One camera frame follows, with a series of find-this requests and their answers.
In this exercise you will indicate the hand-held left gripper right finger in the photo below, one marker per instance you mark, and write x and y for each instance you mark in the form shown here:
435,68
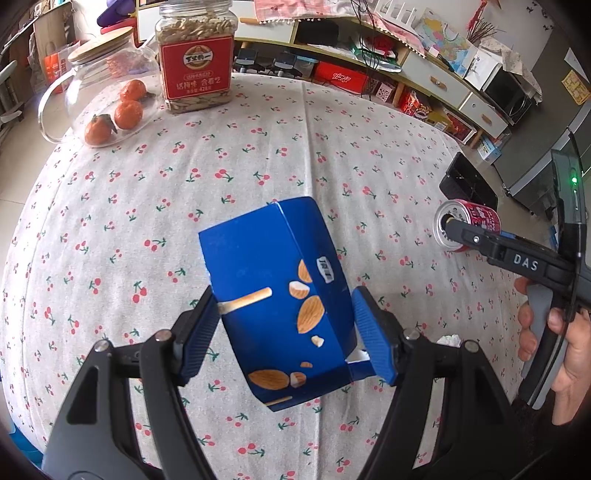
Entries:
374,344

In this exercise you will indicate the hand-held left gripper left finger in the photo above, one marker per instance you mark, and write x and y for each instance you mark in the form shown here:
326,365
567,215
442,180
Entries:
198,344

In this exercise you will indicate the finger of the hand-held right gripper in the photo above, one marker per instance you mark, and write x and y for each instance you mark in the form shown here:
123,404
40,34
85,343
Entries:
468,234

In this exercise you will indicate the red drink can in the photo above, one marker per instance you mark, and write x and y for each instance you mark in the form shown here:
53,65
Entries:
475,219

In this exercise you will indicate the black ribbed trash bin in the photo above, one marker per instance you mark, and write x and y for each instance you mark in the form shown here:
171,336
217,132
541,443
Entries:
466,182

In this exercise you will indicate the blue snack box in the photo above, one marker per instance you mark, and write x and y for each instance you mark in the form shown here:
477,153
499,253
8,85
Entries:
277,277

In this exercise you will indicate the person's right forearm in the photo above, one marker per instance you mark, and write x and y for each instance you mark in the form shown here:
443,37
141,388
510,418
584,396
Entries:
570,447

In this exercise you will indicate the person's right hand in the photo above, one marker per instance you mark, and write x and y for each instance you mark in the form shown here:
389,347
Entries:
577,360

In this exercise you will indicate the white crumpled tissue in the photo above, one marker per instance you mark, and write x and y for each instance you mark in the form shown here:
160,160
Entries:
449,340

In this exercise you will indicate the grey refrigerator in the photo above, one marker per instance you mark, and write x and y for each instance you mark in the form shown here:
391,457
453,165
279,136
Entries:
547,147

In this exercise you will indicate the black microwave oven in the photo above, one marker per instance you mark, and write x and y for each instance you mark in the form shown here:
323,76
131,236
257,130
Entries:
505,94

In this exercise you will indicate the cherry print tablecloth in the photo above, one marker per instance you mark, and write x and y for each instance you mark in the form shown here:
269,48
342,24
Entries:
138,207

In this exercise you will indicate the wooden TV cabinet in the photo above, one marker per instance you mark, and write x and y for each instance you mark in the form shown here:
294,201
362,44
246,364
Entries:
434,83

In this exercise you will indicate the white paper bag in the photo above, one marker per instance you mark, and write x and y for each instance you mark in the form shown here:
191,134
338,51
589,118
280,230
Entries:
478,69

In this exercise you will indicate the map print bag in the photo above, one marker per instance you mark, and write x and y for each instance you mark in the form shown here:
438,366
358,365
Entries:
445,44

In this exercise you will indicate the red flat box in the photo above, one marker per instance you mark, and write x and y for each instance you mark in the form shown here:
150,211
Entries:
341,76

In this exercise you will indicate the tangerine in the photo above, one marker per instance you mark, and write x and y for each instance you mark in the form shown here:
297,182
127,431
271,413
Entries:
134,90
98,130
128,115

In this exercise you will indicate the white wooden rack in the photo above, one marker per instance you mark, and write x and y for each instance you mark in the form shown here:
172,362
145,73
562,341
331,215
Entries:
392,9

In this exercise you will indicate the red label seed jar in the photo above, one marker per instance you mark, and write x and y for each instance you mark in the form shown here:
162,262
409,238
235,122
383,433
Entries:
196,60

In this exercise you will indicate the glass pitcher wooden lid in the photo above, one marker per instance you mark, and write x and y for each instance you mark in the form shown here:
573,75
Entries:
92,74

